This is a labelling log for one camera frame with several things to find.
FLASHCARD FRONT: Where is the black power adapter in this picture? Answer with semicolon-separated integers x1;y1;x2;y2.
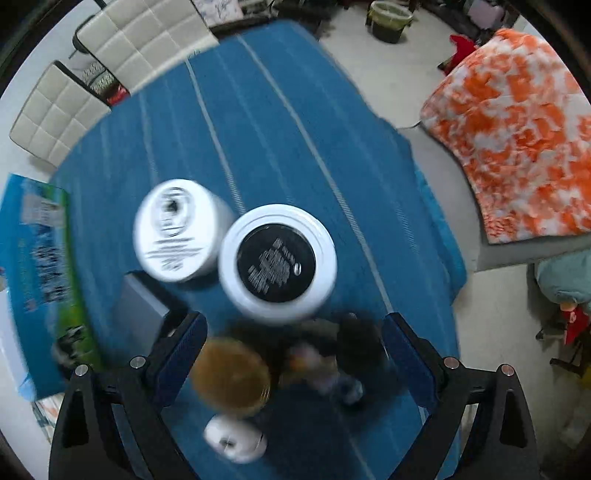
113;271;173;361

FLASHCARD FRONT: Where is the gold round tin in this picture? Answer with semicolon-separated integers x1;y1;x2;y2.
189;337;271;418

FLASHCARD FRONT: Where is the white earbuds case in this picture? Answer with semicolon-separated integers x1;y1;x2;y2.
204;415;267;464

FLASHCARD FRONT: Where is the white jar portrait lid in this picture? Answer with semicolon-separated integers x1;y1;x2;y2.
133;179;235;283

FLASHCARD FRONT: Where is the white jar black label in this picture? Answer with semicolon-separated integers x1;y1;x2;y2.
217;204;338;325

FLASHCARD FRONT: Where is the blue cardboard box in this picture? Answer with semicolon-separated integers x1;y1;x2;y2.
1;174;104;401

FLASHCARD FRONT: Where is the teal pillow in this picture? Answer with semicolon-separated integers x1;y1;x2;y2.
534;249;591;315

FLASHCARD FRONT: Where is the blue striped tablecloth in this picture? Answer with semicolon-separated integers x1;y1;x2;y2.
50;21;467;479

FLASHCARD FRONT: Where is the orange white blanket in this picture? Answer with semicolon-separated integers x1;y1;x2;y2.
420;29;590;244

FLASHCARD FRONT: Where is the left white padded chair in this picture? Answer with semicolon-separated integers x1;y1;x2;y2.
10;61;111;167

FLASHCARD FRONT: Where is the white padded chair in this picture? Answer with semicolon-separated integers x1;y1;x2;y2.
75;0;218;94
10;61;111;167

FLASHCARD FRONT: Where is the red bag between chairs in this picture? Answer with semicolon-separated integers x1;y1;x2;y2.
91;75;129;107

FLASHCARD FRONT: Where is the right white padded chair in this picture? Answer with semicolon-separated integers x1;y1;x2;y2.
75;0;218;94

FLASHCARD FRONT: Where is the red cloth on floor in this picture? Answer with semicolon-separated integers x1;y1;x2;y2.
438;34;478;75

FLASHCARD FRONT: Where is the green waste bin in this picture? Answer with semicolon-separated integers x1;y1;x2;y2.
366;1;414;44

